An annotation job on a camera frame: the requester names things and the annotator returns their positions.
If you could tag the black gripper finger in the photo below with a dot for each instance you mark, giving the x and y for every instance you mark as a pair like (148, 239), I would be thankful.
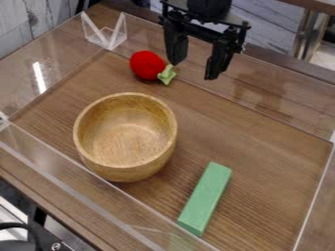
(176, 42)
(220, 58)

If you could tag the metal table leg background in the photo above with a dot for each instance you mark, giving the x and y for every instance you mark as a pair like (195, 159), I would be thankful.
(310, 34)

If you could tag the green rectangular stick block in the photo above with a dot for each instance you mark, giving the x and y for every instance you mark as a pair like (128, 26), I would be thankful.
(200, 206)

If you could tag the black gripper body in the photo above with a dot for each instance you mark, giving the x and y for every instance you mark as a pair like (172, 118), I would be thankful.
(206, 19)

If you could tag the black clamp under table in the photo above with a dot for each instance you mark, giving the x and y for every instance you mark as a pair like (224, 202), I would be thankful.
(23, 236)

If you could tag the red plush strawberry toy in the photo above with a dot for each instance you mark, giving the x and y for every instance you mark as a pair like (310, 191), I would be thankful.
(150, 67)

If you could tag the brown wooden bowl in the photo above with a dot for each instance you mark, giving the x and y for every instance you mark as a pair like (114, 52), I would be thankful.
(124, 135)

